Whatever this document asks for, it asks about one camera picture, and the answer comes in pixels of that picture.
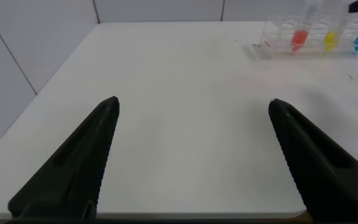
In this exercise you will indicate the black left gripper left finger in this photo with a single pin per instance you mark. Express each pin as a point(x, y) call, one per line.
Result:
point(73, 174)

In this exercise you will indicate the test tube with red pigment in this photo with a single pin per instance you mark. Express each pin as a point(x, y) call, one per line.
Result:
point(299, 39)

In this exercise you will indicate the test tube with yellow pigment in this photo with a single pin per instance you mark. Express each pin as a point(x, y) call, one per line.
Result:
point(330, 40)

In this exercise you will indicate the clear plastic test tube rack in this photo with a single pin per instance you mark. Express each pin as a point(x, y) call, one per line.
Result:
point(278, 43)

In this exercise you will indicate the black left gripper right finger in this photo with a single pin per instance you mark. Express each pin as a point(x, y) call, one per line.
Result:
point(322, 177)

